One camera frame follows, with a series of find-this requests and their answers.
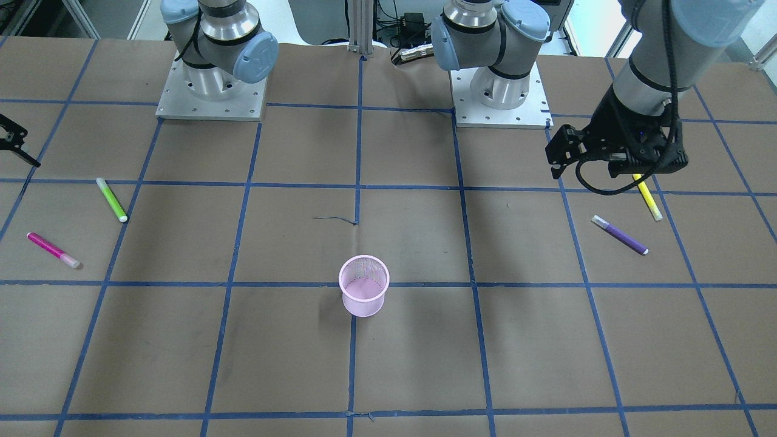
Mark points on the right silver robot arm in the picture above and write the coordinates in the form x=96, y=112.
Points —
x=111, y=94

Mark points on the purple pen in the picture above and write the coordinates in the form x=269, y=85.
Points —
x=620, y=235

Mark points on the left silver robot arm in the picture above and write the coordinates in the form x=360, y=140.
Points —
x=680, y=41

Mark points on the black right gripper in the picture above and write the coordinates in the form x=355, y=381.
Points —
x=13, y=138

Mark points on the aluminium frame post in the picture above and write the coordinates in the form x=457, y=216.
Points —
x=361, y=27

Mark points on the pink mesh cup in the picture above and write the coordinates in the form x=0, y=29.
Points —
x=363, y=281

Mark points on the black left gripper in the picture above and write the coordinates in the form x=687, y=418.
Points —
x=613, y=123

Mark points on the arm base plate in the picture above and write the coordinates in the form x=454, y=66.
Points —
x=484, y=100
x=209, y=95

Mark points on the pink pen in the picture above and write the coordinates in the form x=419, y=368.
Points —
x=54, y=250

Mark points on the green pen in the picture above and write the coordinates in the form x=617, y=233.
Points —
x=112, y=200

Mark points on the yellow pen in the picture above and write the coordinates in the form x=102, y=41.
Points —
x=650, y=202

